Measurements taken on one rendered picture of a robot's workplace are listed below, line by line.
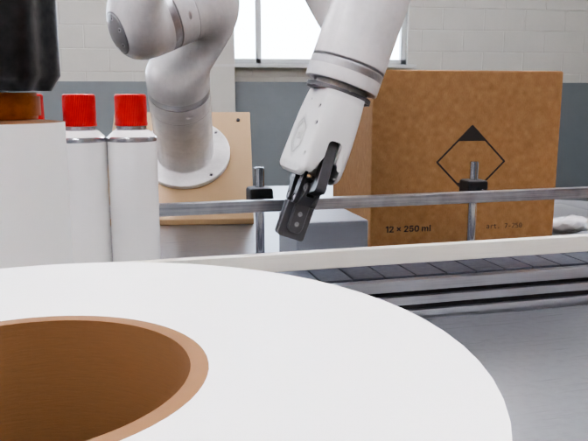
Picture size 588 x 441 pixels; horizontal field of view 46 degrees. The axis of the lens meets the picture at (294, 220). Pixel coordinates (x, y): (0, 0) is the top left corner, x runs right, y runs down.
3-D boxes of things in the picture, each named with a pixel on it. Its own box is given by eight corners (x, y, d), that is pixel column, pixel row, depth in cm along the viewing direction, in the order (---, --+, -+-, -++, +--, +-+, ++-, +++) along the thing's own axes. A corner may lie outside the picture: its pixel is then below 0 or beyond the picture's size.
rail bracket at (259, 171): (258, 308, 83) (256, 171, 80) (247, 291, 90) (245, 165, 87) (284, 305, 84) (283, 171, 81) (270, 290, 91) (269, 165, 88)
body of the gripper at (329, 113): (299, 73, 81) (268, 163, 82) (325, 70, 71) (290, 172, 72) (355, 94, 83) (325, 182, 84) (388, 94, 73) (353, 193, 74)
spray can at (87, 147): (61, 294, 71) (48, 94, 68) (66, 281, 76) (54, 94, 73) (113, 290, 72) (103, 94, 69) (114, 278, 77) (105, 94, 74)
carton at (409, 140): (368, 253, 103) (373, 69, 98) (332, 224, 126) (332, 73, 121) (552, 245, 108) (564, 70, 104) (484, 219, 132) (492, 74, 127)
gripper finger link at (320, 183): (330, 119, 75) (309, 148, 79) (327, 175, 71) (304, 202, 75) (339, 122, 75) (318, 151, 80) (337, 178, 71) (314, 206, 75)
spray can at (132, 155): (112, 290, 73) (102, 94, 69) (115, 277, 78) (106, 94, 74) (162, 288, 74) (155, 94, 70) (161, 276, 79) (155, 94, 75)
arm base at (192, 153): (133, 186, 140) (121, 122, 125) (146, 120, 151) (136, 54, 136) (227, 192, 141) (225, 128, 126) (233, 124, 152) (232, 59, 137)
